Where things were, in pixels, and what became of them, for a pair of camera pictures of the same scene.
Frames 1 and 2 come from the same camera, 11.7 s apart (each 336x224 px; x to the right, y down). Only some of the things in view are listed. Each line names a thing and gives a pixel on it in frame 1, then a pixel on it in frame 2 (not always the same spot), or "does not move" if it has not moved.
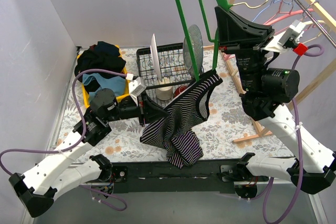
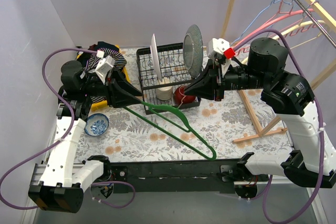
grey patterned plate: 196,40 does not move
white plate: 154,50 does not move
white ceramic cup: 165,93 does not move
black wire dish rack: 175,74 does not move
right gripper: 247,45 → 218,82
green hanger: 221,0 → 175,123
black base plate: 206,176 does not move
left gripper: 143,113 → 112,91
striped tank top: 175,132 → 117,59
